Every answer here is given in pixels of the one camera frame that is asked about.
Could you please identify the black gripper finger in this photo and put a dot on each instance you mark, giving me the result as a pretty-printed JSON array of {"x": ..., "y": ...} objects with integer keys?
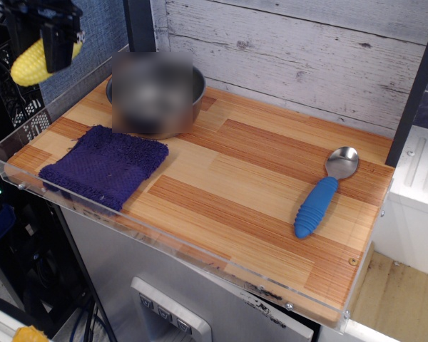
[{"x": 58, "y": 46}]

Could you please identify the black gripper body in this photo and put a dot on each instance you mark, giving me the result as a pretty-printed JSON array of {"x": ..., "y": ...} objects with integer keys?
[{"x": 56, "y": 22}]

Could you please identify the yellow toy corn cob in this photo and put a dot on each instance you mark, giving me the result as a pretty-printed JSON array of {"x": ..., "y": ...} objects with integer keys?
[{"x": 30, "y": 67}]

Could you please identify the purple knitted cloth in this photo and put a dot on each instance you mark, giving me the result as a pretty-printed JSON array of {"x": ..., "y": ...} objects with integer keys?
[{"x": 106, "y": 167}]

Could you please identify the black plastic crate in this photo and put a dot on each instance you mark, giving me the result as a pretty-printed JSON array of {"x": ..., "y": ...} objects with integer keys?
[{"x": 19, "y": 102}]

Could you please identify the metal bowl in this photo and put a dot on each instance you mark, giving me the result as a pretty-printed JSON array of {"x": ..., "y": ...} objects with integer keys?
[{"x": 157, "y": 100}]

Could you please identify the clear acrylic table guard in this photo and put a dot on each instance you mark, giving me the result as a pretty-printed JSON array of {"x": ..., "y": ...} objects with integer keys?
[{"x": 213, "y": 227}]

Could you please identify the yellow object at bottom left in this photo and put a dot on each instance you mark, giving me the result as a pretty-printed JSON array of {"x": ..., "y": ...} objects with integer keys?
[{"x": 29, "y": 334}]

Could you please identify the silver control panel with buttons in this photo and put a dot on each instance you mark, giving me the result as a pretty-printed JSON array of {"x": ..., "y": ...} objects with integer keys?
[{"x": 165, "y": 318}]

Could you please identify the white ridged box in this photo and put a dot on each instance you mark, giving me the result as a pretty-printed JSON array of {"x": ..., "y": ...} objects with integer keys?
[{"x": 401, "y": 231}]

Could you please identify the blue handled metal spoon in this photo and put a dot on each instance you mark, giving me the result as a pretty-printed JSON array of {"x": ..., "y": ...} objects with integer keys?
[{"x": 340, "y": 165}]

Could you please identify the black vertical post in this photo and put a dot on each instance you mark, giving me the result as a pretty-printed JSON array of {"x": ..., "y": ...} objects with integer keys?
[{"x": 409, "y": 112}]

